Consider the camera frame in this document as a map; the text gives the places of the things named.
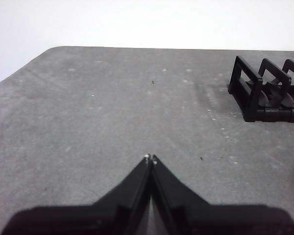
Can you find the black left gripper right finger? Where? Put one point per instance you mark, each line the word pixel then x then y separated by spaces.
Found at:
pixel 210 220

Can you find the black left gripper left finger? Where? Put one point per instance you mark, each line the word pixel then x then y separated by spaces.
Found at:
pixel 100 218

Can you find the black plate rack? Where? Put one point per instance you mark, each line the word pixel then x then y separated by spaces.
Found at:
pixel 253 102

